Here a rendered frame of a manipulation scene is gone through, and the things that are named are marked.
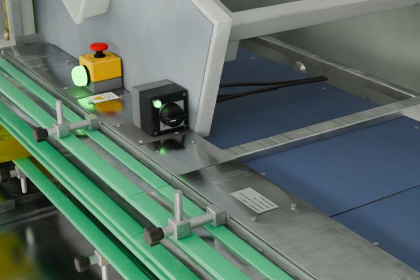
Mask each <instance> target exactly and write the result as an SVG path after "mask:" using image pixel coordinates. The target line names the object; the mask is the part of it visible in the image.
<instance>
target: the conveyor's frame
mask: <svg viewBox="0 0 420 280"><path fill-rule="evenodd" d="M4 57H5V58H6V59H8V60H9V61H11V62H12V63H13V64H15V65H16V66H17V67H18V68H20V69H21V70H23V71H24V72H25V73H26V74H28V75H29V76H31V77H32V78H33V79H35V80H36V81H37V82H38V83H40V84H41V85H43V86H44V87H45V88H46V89H48V90H49V91H51V92H52V93H53V94H54V95H56V96H57V97H58V98H59V99H61V100H62V101H64V102H65V103H66V104H68V105H69V106H71V107H72V108H73V109H74V110H76V111H77V112H78V113H79V114H81V115H82V116H84V117H85V116H87V115H90V114H94V115H96V116H97V117H98V118H99V119H100V120H101V121H102V124H101V126H100V125H99V128H100V129H101V130H102V131H104V132H105V133H106V134H108V135H109V136H111V137H112V138H113V139H114V140H116V141H117V142H118V143H119V144H121V145H122V146H124V147H125V148H126V149H128V150H129V151H131V152H132V153H133V154H134V155H136V156H137V157H138V158H139V159H141V160H142V161H144V162H145V163H146V164H148V165H149V166H151V167H152V168H153V169H154V170H156V171H157V172H158V173H159V174H161V175H162V176H164V177H165V178H166V179H168V180H169V181H170V182H172V183H173V184H174V185H175V186H177V187H178V188H179V189H181V190H182V191H184V192H185V193H186V194H187V195H189V196H190V197H192V198H193V199H194V200H195V201H197V202H198V203H199V204H201V205H202V206H204V207H205V208H206V209H207V207H208V206H211V205H213V204H218V205H220V206H221V207H222V208H224V209H225V210H226V212H227V213H228V214H230V215H231V218H229V221H228V220H227V219H226V224H227V225H229V226H230V227H232V228H233V229H234V230H235V231H237V232H238V233H239V234H241V235H242V236H244V237H245V238H246V239H247V240H249V241H250V242H252V243H253V244H254V245H255V246H257V247H258V248H259V249H261V250H262V251H264V252H265V253H266V254H267V255H269V256H270V257H272V258H273V259H274V260H275V261H277V262H278V263H279V264H281V265H282V266H284V267H285V268H286V269H287V270H289V271H290V272H292V273H293V274H294V275H295V276H297V277H298V278H299V279H300V280H420V272H418V271H416V270H415V269H413V268H411V267H410V266H408V265H407V264H405V263H403V262H402V261H400V260H398V259H397V258H395V257H394V256H392V255H390V254H389V253H387V252H386V251H384V250H382V249H381V248H379V247H377V246H376V245H374V244H373V243H371V242H369V241H368V240H366V239H364V238H363V237H361V236H360V235H358V234H356V233H355V232H353V231H352V230H350V229H348V228H347V227H346V226H343V225H342V224H340V223H339V222H337V221H335V220H334V219H333V218H331V217H329V216H327V215H326V214H324V213H323V212H321V211H320V210H318V209H316V208H315V207H313V206H311V205H310V204H308V203H307V202H305V201H303V200H302V199H300V198H298V197H297V196H295V195H294V194H292V193H290V192H289V191H287V190H285V189H284V188H283V187H281V186H279V185H278V184H276V183H275V182H272V181H271V180H270V179H268V178H266V177H265V176H263V175H262V174H260V173H258V172H257V171H255V170H253V169H252V168H250V167H249V166H247V165H245V164H244V163H242V162H241V161H239V160H237V159H236V158H234V156H232V155H230V154H229V153H227V152H226V151H224V150H221V149H219V148H218V147H216V146H215V145H213V144H211V143H210V142H208V141H207V140H205V139H203V138H202V137H200V136H198V135H197V134H195V133H194V132H189V133H186V134H181V135H178V136H174V137H169V138H166V139H162V140H158V141H154V142H150V143H147V144H142V145H139V146H138V145H137V144H136V143H134V142H133V141H131V140H130V139H129V138H127V137H126V136H125V135H123V134H122V133H120V132H119V131H118V130H116V129H115V128H113V127H112V126H114V125H117V124H122V123H127V122H130V121H133V105H132V94H131V93H130V92H127V91H126V90H125V89H122V90H118V91H113V92H107V93H104V94H98V95H95V96H89V97H84V98H81V99H73V98H72V97H71V96H69V95H68V94H66V93H65V92H64V91H62V90H61V89H60V88H65V87H69V86H74V85H75V83H74V81H73V78H72V71H73V69H74V68H75V67H77V66H80V63H79V61H78V60H76V59H74V58H73V57H71V56H70V55H69V54H68V53H66V52H63V51H62V50H60V49H58V48H57V47H55V46H53V45H52V44H50V43H49V42H47V43H42V44H36V45H32V46H25V47H18V48H14V49H7V50H5V52H4Z"/></svg>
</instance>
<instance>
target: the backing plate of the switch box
mask: <svg viewBox="0 0 420 280"><path fill-rule="evenodd" d="M112 127H113V128H115V129H116V130H118V131H119V132H120V133H122V134H123V135H125V136H126V137H127V138H129V139H130V140H131V141H133V142H134V143H136V144H137V145H138V146H139V145H142V144H147V143H151V142H154V141H158V140H162V139H166V138H171V137H174V136H178V135H181V134H186V133H190V132H192V131H191V130H190V129H188V128H186V129H182V130H179V131H174V132H170V133H167V134H162V135H159V136H154V137H152V136H150V135H149V134H147V133H146V132H144V131H143V130H142V129H140V128H138V127H137V126H135V125H134V123H133V121H130V122H125V123H122V124H117V125H114V126H112Z"/></svg>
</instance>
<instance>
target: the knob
mask: <svg viewBox="0 0 420 280"><path fill-rule="evenodd" d="M187 119H188V115H187V114H186V113H184V111H183V109H182V108H181V107H180V106H179V105H178V104H176V103H173V102H170V103H168V104H166V105H165V106H164V107H163V108H162V109H161V112H160V120H161V122H162V123H163V124H164V125H166V126H170V127H172V128H175V127H178V126H179V125H180V124H181V123H182V122H183V121H184V120H187Z"/></svg>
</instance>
